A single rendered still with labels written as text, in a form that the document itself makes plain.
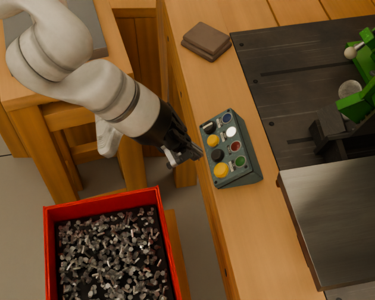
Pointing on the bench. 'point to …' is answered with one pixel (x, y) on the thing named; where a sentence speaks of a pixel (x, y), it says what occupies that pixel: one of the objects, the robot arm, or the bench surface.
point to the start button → (221, 169)
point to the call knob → (209, 127)
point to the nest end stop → (323, 122)
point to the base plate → (304, 96)
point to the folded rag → (206, 41)
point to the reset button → (212, 140)
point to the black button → (216, 155)
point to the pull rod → (350, 53)
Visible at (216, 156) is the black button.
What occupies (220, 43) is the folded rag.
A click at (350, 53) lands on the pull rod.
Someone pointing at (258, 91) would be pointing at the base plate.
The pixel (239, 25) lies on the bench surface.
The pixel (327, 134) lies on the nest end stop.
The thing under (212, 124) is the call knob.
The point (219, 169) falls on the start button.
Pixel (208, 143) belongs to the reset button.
